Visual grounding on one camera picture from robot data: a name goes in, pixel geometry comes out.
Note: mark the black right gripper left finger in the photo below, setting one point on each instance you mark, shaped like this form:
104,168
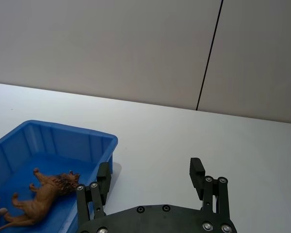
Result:
104,180

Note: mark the blue plastic bin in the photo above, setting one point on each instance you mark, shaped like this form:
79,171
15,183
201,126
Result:
63,145

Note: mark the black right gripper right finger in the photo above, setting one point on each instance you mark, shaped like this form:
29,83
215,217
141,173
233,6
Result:
196,177

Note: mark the brown toy lion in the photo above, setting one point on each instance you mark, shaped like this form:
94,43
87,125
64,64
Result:
46,194

